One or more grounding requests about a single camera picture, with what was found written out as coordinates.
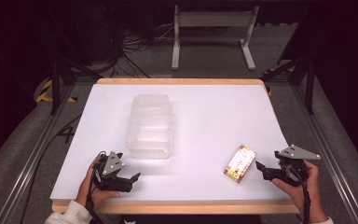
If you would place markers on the person's left hand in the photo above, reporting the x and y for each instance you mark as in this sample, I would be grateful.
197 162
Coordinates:
85 193

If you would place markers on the colourful printed snack packet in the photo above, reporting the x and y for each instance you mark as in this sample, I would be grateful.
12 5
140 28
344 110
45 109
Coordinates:
240 163

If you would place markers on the clear plastic container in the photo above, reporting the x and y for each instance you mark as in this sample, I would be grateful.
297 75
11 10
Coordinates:
149 127

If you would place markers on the black tripod stand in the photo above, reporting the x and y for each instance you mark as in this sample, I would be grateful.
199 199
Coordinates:
55 84
309 81

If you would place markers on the yellow black hazard tape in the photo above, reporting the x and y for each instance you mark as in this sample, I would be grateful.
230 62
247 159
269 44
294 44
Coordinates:
268 90
45 90

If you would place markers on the person's right hand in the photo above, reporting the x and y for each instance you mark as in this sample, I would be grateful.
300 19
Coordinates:
313 193

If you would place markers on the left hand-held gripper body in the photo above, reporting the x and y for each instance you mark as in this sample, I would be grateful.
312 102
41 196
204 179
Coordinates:
112 164

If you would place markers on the aluminium floor rail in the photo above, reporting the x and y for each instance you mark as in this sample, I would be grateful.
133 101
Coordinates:
34 155
326 149

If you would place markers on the white metal stand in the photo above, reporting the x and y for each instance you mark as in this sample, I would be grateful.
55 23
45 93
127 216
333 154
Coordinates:
214 20

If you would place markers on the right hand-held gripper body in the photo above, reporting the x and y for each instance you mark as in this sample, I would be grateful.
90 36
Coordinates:
295 152

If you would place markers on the white table cover sheet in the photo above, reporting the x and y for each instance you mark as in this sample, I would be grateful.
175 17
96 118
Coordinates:
211 124

